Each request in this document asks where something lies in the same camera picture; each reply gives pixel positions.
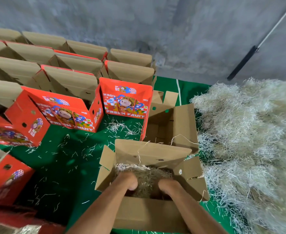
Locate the person's left hand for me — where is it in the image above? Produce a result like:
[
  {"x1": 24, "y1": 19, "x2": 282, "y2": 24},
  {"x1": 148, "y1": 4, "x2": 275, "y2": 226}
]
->
[{"x1": 111, "y1": 170, "x2": 139, "y2": 195}]

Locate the white pole with black grip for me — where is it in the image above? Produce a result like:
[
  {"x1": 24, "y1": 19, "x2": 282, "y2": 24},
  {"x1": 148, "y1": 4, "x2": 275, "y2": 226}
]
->
[{"x1": 227, "y1": 0, "x2": 286, "y2": 81}]

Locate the person's right hand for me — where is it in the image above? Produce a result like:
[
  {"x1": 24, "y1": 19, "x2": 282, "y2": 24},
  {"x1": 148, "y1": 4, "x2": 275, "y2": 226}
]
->
[{"x1": 158, "y1": 179, "x2": 184, "y2": 200}]

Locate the person's right forearm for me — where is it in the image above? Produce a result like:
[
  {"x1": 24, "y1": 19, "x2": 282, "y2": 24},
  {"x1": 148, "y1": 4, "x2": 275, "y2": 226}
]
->
[{"x1": 170, "y1": 190, "x2": 227, "y2": 234}]

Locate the group of red fruit boxes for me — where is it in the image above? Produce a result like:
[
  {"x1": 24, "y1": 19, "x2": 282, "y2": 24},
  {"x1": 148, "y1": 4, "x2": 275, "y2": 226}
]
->
[{"x1": 0, "y1": 26, "x2": 157, "y2": 147}]

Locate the person's left forearm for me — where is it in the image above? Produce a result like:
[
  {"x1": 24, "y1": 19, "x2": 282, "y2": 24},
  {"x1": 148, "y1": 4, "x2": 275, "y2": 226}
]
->
[{"x1": 67, "y1": 185, "x2": 131, "y2": 234}]

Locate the pile of shredded paper filler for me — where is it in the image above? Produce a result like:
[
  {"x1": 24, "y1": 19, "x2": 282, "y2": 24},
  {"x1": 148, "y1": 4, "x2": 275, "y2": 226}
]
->
[{"x1": 191, "y1": 78, "x2": 286, "y2": 234}]

